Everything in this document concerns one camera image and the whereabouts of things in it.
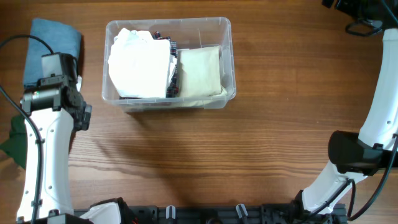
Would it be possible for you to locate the white garment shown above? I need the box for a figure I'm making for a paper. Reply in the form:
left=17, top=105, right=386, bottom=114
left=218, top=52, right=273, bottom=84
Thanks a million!
left=107, top=27, right=177, bottom=99

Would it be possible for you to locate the plaid shirt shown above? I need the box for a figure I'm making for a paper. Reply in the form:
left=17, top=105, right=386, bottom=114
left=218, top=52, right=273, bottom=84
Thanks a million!
left=119, top=30, right=180, bottom=100

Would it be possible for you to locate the clear plastic storage container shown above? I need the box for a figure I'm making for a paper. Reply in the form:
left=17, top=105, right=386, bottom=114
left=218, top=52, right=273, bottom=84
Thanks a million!
left=102, top=17, right=236, bottom=113

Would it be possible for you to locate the cream cloth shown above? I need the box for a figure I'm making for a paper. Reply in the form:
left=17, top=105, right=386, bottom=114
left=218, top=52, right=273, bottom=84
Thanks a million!
left=130, top=45, right=229, bottom=110

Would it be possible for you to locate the dark green garment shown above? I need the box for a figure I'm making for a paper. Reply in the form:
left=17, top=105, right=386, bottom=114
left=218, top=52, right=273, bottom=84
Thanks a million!
left=1, top=115, right=27, bottom=170

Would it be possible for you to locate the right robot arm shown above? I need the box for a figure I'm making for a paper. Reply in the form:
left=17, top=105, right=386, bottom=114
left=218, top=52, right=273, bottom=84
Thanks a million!
left=289, top=0, right=397, bottom=223

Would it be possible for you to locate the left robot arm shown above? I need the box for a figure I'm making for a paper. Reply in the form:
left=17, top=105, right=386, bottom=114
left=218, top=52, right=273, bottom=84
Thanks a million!
left=16, top=52, right=123, bottom=223

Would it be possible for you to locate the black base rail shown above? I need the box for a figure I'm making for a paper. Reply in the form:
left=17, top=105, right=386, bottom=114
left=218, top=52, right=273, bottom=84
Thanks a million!
left=71, top=203, right=347, bottom=224

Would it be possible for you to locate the folded blue towel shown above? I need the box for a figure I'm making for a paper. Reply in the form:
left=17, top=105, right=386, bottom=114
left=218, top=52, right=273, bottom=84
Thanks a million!
left=23, top=18, right=81, bottom=89

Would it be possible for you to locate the left black cable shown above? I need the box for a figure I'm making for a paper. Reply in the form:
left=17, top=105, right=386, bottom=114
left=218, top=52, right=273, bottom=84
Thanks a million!
left=0, top=34, right=55, bottom=224

